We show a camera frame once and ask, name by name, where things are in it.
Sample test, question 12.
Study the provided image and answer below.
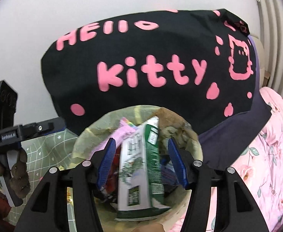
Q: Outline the green white milk carton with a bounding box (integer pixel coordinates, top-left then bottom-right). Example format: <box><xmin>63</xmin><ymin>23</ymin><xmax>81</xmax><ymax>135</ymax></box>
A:
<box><xmin>116</xmin><ymin>116</ymin><xmax>170</xmax><ymax>222</ymax></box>

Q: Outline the yellow bag lined trash bin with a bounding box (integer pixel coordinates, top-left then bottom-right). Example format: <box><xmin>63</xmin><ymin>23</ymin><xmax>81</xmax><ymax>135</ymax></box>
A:
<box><xmin>71</xmin><ymin>105</ymin><xmax>203</xmax><ymax>231</ymax></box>

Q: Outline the left brown gloved hand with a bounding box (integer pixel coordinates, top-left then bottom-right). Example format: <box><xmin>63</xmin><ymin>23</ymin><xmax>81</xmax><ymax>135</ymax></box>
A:
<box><xmin>0</xmin><ymin>148</ymin><xmax>31</xmax><ymax>199</ymax></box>

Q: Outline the green grid bedsheet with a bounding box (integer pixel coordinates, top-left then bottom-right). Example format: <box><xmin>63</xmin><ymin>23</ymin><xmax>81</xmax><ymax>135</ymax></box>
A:
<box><xmin>6</xmin><ymin>130</ymin><xmax>78</xmax><ymax>225</ymax></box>

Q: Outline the pink floral quilt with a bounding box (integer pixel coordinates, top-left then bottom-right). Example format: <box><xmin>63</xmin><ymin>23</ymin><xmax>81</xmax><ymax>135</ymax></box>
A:
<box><xmin>175</xmin><ymin>86</ymin><xmax>283</xmax><ymax>232</ymax></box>

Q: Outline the dark purple pillow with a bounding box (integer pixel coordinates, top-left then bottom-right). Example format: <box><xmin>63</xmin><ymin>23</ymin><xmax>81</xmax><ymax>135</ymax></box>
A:
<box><xmin>199</xmin><ymin>36</ymin><xmax>271</xmax><ymax>170</ymax></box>

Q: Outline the pink snack packet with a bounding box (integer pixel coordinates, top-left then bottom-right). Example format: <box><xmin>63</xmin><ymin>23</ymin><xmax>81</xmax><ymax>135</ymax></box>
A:
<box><xmin>110</xmin><ymin>117</ymin><xmax>138</xmax><ymax>148</ymax></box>

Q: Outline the black Hello Kitty pillow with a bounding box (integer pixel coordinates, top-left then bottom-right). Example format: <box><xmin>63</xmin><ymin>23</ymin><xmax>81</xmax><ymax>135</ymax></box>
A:
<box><xmin>41</xmin><ymin>9</ymin><xmax>256</xmax><ymax>135</ymax></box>

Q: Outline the beige pleated curtain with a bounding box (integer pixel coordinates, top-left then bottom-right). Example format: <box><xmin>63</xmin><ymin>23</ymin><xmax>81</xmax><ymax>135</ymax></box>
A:
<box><xmin>256</xmin><ymin>0</ymin><xmax>283</xmax><ymax>97</ymax></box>

